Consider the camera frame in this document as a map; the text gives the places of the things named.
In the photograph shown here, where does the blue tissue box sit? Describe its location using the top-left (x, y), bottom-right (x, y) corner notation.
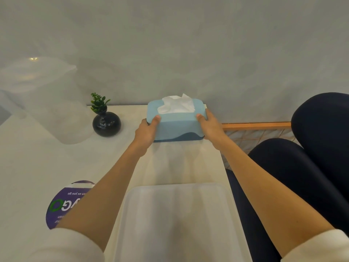
top-left (146, 98), bottom-right (208, 143)

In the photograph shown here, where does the translucent plastic tray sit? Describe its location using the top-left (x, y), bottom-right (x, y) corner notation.
top-left (112, 183), bottom-right (252, 262)

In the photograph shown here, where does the black round vase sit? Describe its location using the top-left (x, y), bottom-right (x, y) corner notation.
top-left (92, 112), bottom-right (122, 137)

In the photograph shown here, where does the person's left hand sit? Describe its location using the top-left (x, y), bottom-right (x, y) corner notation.
top-left (133, 115), bottom-right (161, 157)

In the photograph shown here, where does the dark blue chair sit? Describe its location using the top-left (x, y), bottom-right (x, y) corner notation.
top-left (226, 92), bottom-right (349, 262)

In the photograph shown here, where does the person's left forearm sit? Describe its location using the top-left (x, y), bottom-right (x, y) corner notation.
top-left (56, 141), bottom-right (148, 253)

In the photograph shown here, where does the orange wire rack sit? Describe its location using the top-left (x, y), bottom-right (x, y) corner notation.
top-left (220, 122), bottom-right (300, 171)

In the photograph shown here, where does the small green plant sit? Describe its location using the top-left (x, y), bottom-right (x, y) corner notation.
top-left (90, 92), bottom-right (111, 115)

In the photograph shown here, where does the white tissue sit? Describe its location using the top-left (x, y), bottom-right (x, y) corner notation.
top-left (157, 93), bottom-right (196, 115)

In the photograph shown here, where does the person's right hand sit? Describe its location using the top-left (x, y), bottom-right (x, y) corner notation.
top-left (196, 108), bottom-right (229, 150)

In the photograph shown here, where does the person's right forearm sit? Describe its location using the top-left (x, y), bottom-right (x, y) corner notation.
top-left (213, 135), bottom-right (335, 258)

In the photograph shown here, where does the round purple sticker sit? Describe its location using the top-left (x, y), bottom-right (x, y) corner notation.
top-left (45, 180), bottom-right (96, 230)

